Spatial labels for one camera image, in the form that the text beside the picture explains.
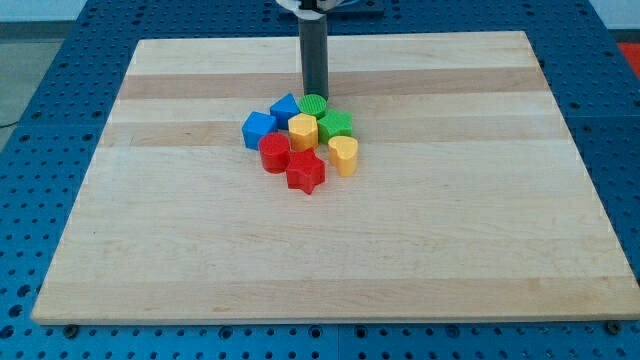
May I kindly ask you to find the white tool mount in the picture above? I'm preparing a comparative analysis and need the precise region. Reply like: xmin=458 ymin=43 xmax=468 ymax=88
xmin=276 ymin=0 xmax=345 ymax=20

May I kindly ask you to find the red star block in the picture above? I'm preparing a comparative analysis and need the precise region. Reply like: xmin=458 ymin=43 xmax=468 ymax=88
xmin=285 ymin=148 xmax=326 ymax=195

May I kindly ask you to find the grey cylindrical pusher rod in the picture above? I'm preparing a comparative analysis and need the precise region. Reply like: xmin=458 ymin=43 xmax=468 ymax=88
xmin=298 ymin=15 xmax=329 ymax=100

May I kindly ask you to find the wooden board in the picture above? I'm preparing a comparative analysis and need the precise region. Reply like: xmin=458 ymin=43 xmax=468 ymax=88
xmin=32 ymin=31 xmax=639 ymax=325

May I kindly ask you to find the blue triangle block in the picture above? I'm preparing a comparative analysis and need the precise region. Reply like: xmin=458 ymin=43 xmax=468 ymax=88
xmin=269 ymin=93 xmax=300 ymax=130

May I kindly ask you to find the yellow pentagon block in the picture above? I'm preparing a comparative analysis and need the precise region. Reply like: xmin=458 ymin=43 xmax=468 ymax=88
xmin=288 ymin=113 xmax=319 ymax=152

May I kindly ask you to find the blue cube block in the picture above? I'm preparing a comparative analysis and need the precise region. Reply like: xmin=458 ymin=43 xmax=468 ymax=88
xmin=241 ymin=112 xmax=278 ymax=150

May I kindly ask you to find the green cylinder block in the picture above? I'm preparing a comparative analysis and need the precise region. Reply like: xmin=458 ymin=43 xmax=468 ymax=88
xmin=298 ymin=94 xmax=327 ymax=119

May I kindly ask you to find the green star block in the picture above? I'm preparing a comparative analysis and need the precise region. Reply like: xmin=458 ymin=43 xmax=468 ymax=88
xmin=317 ymin=109 xmax=353 ymax=144

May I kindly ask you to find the red cylinder block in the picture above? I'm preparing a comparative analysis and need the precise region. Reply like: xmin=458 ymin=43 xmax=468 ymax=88
xmin=258 ymin=133 xmax=290 ymax=174

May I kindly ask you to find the yellow heart block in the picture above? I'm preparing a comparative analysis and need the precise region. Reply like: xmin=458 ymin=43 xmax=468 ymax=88
xmin=328 ymin=136 xmax=359 ymax=177

